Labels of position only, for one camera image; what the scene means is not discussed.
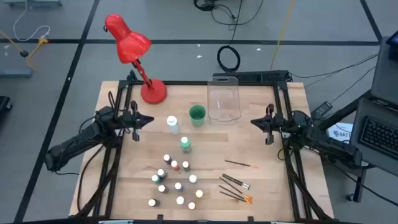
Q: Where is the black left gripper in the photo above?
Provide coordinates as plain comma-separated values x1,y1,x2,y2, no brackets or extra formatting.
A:
123,100,155,142

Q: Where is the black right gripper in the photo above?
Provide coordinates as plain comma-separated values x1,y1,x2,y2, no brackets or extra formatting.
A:
250,103,284,146

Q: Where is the large white paint bottle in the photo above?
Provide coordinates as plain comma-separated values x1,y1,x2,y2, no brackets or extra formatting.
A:
166,115,181,136

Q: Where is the clear plastic bin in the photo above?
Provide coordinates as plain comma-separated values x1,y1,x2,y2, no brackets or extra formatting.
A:
206,76,243,126

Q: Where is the thin black paintbrush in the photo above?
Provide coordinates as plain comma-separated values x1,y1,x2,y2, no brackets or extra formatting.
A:
224,159,259,169

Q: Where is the large green paint bottle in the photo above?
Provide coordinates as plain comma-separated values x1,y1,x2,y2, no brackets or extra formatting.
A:
179,136,193,154

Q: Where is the black power strip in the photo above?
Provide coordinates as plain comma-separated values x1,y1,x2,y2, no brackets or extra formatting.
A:
212,70,293,84

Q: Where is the green plastic cup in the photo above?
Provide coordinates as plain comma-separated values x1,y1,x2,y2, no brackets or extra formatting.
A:
188,105,207,128

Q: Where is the black power adapter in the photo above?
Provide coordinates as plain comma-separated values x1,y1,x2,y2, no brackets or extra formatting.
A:
310,101,333,118

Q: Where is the red desk lamp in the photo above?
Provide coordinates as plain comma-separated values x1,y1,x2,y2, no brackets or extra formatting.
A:
103,13,168,105

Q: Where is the white cardboard box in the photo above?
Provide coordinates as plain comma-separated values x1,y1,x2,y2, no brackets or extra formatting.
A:
325,122,354,142

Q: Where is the grey laptop black keyboard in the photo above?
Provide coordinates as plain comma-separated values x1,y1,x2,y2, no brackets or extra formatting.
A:
347,98,398,177

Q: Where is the grey monitor back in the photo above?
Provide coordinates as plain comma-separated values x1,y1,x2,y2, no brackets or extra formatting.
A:
369,35,398,106

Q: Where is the grey table foot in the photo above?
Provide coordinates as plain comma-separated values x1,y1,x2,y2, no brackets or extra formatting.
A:
0,68,34,78
3,0,63,7

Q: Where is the black caster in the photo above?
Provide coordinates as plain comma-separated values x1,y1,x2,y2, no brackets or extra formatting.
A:
0,95,12,114

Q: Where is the black device blue screen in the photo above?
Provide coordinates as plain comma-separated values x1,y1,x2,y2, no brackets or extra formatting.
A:
386,30,398,60

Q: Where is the coiled black cable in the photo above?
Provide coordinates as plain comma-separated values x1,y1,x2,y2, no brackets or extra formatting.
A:
216,45,241,73

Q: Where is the long yellow cable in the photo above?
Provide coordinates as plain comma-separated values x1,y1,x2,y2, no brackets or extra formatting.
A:
269,0,296,71

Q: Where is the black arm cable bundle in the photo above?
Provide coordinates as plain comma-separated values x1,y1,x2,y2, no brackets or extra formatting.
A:
76,142,108,215

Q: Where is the thin black cable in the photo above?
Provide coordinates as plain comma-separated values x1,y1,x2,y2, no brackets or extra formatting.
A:
289,53,379,80

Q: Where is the long black cable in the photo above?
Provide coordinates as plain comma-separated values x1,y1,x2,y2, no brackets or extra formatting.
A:
210,0,265,46

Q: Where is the yellow extension cord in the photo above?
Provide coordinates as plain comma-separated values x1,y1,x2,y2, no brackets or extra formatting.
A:
0,29,50,70

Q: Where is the white cable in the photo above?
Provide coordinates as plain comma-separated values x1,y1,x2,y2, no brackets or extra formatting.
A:
12,0,51,42

